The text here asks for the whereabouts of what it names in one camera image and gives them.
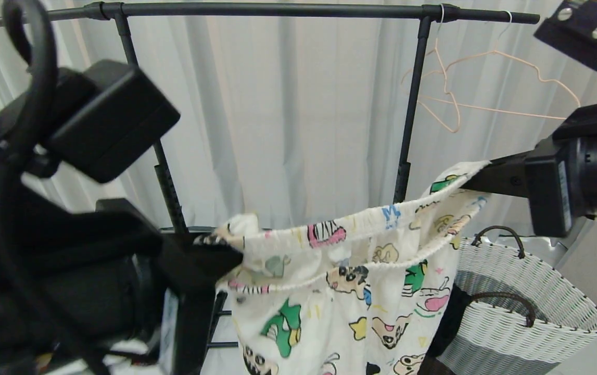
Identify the black garment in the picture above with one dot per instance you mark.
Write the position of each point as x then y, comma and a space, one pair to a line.
452, 323

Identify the white curtain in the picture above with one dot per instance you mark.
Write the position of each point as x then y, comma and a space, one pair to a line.
298, 114

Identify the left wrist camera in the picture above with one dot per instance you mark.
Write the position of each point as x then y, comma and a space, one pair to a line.
116, 120

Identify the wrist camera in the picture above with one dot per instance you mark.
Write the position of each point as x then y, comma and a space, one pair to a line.
116, 120
584, 36

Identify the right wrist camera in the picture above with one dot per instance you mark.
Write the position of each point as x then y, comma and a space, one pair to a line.
584, 36

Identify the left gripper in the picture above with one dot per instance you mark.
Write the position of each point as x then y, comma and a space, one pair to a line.
186, 312

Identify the white laundry basket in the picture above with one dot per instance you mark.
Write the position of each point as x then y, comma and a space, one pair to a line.
517, 323

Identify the pink clothes hanger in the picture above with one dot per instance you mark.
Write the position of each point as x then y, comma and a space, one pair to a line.
506, 112
446, 83

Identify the black clothes rack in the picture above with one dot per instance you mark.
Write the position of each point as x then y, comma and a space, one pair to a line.
277, 9

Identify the cream printed garment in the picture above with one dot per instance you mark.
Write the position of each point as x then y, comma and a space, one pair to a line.
329, 312

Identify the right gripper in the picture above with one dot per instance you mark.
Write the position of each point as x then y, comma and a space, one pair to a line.
548, 192

